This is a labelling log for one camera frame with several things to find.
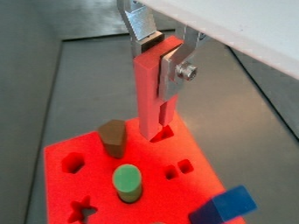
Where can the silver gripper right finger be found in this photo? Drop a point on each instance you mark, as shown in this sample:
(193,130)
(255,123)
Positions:
(176,68)

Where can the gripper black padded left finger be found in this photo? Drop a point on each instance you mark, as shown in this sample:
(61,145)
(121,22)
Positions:
(138,21)

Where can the red double-square block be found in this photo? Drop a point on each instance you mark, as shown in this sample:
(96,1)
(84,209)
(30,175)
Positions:
(153,111)

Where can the red foam shape board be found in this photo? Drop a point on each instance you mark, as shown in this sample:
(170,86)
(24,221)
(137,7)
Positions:
(156,184)

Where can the brown pentagon block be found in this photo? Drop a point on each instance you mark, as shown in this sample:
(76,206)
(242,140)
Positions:
(112,133)

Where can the green cylinder peg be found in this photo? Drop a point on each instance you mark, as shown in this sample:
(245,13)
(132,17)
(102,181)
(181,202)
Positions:
(128,183)

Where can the blue rectangular block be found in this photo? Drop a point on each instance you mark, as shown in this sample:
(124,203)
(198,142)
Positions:
(224,207)

